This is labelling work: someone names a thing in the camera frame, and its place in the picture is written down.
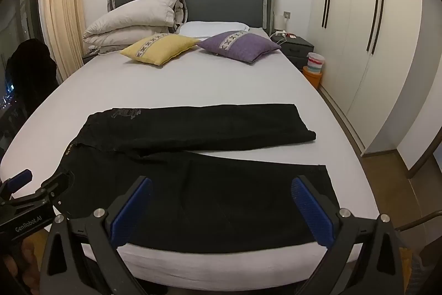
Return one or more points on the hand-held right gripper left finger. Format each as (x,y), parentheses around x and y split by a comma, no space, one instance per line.
(133,208)

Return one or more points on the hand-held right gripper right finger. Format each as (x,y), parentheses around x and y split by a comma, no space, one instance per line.
(310,212)

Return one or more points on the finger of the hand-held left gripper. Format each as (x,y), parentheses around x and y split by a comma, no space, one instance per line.
(20,177)
(55,184)

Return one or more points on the black pants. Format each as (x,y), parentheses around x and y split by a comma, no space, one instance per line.
(207,198)

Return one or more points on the person's left hand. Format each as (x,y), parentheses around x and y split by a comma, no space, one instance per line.
(26,260)

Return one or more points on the dark clothing pile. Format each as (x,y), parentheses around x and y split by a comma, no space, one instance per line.
(31,67)

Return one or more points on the dark grey nightstand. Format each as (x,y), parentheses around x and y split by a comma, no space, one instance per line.
(297,49)
(90,58)

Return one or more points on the orange box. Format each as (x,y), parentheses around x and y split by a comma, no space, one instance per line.
(312,77)

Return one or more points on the bed with white sheet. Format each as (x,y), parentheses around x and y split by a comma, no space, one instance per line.
(207,84)

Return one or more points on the white striped bucket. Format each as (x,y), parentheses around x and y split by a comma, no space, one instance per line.
(315,61)

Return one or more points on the white wardrobe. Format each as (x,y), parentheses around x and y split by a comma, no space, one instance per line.
(355,56)

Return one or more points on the yellow patterned cushion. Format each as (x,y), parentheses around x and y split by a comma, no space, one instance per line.
(162,48)

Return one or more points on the beige curtain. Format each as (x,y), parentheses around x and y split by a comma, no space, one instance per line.
(65,11)

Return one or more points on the folded beige duvet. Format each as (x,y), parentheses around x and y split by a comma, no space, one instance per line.
(131,25)

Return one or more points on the purple patterned cushion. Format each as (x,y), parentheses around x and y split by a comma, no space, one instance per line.
(241,46)

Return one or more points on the white charger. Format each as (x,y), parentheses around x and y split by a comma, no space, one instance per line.
(278,34)

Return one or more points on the white table lamp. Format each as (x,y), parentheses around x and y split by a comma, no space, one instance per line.
(278,22)

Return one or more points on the white pillow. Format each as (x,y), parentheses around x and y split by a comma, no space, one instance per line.
(214,28)

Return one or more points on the grey padded headboard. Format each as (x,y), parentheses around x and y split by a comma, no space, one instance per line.
(221,1)

